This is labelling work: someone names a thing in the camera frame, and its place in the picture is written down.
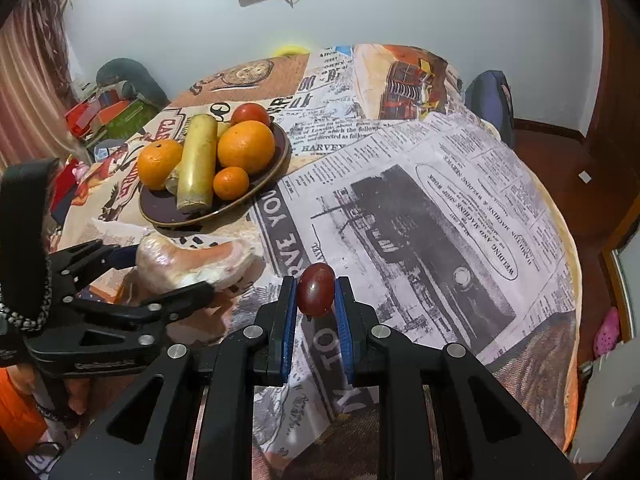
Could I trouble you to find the orange left on plate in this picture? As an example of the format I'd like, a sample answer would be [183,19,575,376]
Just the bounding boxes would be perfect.
[137,139,183,191]

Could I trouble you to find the grey plush toy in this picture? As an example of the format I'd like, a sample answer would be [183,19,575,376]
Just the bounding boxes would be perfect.
[96,58,169,108]

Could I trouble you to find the pink slipper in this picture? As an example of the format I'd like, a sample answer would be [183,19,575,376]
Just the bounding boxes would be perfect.
[592,307,620,359]

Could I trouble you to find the large yellow-green banana piece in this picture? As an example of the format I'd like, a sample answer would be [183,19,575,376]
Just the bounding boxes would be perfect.
[176,114,217,214]

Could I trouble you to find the dark round plate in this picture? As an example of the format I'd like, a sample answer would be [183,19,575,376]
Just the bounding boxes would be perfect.
[139,122,292,229]

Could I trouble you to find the blue chair back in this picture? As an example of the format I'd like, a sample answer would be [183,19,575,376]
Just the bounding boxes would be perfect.
[464,70,516,148]

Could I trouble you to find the small mandarin orange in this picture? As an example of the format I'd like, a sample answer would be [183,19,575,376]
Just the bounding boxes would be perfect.
[213,167,250,202]

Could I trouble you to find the small green banana piece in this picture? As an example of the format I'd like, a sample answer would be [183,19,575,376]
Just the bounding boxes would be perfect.
[165,122,231,195]

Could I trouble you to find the yellow chair back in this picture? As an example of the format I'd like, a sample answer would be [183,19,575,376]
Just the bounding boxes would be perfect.
[273,44,309,58]

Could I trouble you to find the green and red boxes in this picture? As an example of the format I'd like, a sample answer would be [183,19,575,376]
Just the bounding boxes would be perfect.
[64,90,160,146]

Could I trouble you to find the striped curtain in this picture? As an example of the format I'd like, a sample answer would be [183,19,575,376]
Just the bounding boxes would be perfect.
[1,0,89,169]

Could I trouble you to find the large orange on plate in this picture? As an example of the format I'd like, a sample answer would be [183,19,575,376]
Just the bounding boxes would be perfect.
[217,120,276,176]

